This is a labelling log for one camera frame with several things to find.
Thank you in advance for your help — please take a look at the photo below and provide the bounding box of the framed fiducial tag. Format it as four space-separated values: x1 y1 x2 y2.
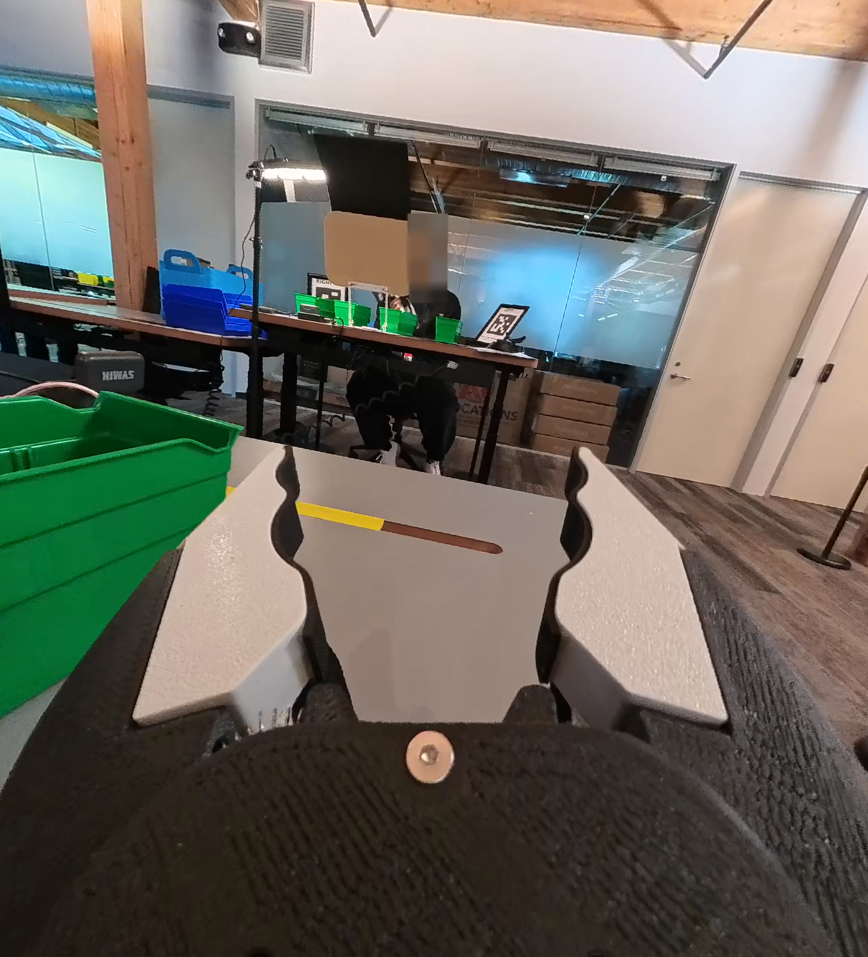
307 273 348 315
476 303 530 346

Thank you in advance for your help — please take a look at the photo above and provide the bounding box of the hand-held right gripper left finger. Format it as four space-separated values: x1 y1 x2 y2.
132 443 347 737

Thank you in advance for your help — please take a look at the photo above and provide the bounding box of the wooden workbench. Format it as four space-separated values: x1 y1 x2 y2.
0 275 263 397
239 307 539 483

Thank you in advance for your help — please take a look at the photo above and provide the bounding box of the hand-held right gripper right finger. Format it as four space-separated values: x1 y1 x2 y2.
534 446 730 732

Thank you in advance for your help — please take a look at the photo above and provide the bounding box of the plain wooden post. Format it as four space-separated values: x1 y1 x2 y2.
86 0 160 311

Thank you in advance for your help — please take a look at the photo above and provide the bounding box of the stack of blue bins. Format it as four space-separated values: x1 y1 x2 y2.
159 249 266 337

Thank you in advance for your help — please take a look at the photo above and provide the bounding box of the brown cardboard panel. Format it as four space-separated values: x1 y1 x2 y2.
324 211 411 289

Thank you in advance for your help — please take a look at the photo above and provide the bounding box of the wall vent grille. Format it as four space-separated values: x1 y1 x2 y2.
258 0 315 74

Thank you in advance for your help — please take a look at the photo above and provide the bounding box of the pink cable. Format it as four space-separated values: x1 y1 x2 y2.
0 307 98 401

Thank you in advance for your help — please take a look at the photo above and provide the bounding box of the white door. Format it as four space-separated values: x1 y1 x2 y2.
636 173 868 487
770 190 868 509

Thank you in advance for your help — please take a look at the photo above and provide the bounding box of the yellow tape strip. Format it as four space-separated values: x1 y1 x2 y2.
226 486 387 533

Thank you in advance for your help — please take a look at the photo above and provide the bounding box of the green bins clear case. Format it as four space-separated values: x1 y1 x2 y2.
333 281 390 328

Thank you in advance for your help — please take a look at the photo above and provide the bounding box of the stack of cardboard boxes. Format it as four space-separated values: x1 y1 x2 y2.
452 370 622 457

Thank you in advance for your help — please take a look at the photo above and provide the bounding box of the black equipment case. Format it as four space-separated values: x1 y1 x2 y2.
75 350 147 397

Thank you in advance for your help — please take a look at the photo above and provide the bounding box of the black wall screen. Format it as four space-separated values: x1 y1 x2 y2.
314 135 412 221

